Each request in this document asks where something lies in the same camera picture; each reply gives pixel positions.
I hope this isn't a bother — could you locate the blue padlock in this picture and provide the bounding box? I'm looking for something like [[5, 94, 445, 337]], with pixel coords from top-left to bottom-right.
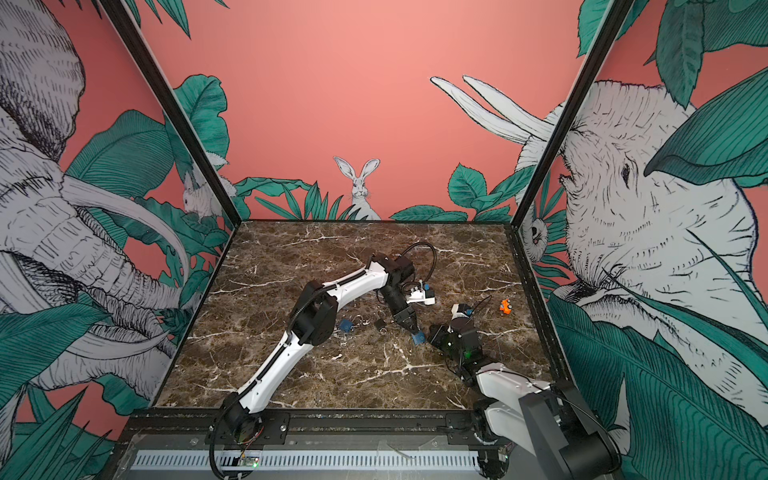
[[412, 331, 426, 345], [339, 319, 355, 334]]

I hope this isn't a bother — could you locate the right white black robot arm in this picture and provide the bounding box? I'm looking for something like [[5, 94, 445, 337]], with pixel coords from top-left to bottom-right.
[[426, 313, 622, 479]]

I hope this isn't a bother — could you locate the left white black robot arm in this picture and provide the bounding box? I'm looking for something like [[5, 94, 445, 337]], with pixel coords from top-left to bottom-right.
[[222, 253, 420, 430]]

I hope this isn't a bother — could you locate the orange small object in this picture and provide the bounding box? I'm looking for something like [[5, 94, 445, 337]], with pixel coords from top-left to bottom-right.
[[499, 299, 512, 315]]

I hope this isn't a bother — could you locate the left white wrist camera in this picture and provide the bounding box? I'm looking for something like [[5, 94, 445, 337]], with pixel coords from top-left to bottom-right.
[[406, 283, 436, 306]]

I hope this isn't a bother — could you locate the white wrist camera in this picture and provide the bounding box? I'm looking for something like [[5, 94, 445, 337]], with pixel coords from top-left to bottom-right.
[[406, 283, 436, 306], [451, 303, 474, 320]]

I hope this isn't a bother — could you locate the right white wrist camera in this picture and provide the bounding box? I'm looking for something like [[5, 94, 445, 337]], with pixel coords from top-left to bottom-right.
[[451, 303, 474, 320]]

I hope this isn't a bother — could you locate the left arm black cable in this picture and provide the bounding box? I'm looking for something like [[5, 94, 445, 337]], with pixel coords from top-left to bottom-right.
[[398, 241, 438, 286]]

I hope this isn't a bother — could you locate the black front mounting rail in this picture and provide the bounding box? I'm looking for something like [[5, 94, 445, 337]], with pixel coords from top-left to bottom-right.
[[116, 407, 601, 448]]

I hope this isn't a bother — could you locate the white slotted cable duct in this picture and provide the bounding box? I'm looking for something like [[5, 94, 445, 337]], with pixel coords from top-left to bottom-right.
[[129, 450, 479, 472]]

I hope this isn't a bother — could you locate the right black frame post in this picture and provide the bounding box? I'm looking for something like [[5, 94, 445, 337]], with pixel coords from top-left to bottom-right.
[[511, 0, 633, 229]]

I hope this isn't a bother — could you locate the black frame post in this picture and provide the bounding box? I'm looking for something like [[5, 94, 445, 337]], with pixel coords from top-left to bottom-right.
[[511, 0, 633, 229], [98, 0, 242, 228]]

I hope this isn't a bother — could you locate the left black frame post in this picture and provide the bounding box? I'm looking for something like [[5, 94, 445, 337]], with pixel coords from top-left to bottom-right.
[[98, 0, 242, 228]]

